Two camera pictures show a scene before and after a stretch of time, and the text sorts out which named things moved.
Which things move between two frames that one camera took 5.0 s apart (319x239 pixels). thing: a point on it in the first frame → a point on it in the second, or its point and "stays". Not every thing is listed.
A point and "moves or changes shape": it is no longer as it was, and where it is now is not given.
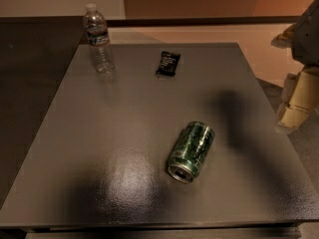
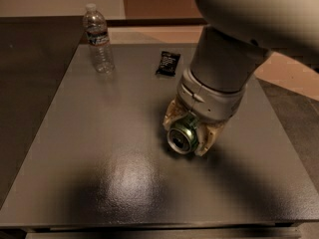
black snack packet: x=168 y=64 stays
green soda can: x=189 y=150 moves or changes shape
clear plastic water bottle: x=96 y=29 stays
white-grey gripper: x=307 y=39 → x=208 y=101
